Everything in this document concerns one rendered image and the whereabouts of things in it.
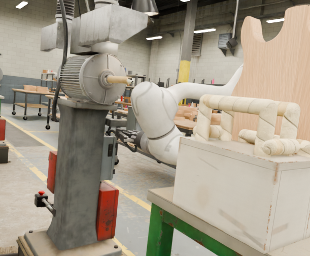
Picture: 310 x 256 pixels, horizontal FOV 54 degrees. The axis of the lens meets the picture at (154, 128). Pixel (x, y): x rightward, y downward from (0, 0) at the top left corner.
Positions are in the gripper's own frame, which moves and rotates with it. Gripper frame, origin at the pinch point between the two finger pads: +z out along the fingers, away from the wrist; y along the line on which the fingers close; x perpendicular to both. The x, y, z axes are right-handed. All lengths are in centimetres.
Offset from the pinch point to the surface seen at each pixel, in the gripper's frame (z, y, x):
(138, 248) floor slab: 71, 52, -112
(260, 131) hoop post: -76, -13, 15
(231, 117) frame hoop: -61, -4, 14
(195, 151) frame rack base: -61, -15, 8
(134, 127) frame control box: 26.8, 23.7, -5.3
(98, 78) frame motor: 26.7, 3.8, 21.7
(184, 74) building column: 743, 702, -8
